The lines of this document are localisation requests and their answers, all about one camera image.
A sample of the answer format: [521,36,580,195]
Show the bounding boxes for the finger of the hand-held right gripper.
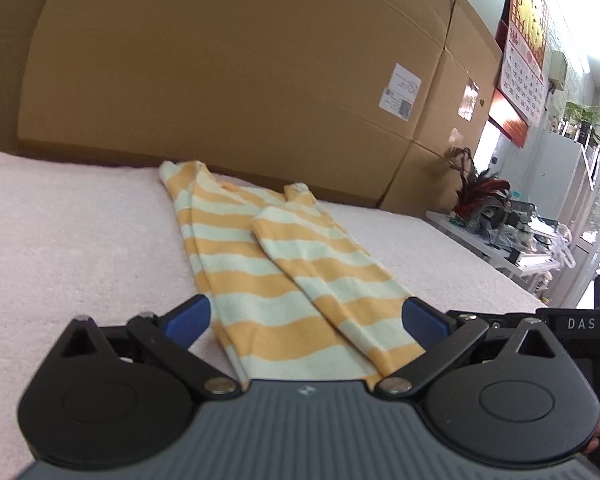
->
[445,309,538,331]

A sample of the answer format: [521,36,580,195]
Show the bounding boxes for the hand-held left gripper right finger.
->
[376,297,566,401]

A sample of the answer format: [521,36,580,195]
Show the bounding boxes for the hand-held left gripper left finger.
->
[50,295,241,401]

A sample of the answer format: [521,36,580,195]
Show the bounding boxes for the orange striped shirt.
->
[159,160,428,383]

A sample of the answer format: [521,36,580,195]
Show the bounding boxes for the white flat box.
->
[510,250,556,268]

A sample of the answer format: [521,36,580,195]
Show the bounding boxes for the clear plastic hangers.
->
[550,220,578,271]

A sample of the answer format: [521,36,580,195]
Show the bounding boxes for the white side table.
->
[425,210,571,281]

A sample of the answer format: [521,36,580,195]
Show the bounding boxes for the red feather plant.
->
[445,146,511,221]

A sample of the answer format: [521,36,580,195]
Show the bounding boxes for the white cabinet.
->
[545,130,600,241]

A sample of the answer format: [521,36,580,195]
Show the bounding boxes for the red plaque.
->
[489,87,531,148]

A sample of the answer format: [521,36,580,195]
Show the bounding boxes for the green potted plant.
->
[562,101,600,143]

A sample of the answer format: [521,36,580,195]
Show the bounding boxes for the clear plastic sticker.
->
[457,80,481,122]

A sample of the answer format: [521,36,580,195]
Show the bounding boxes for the white shipping label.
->
[378,62,421,121]

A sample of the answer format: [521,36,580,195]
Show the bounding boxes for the large cardboard box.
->
[17,0,456,208]

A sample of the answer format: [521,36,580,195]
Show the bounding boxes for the white wall box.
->
[549,51,568,93]

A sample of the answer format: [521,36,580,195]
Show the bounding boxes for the wall calendar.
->
[495,0,551,126]

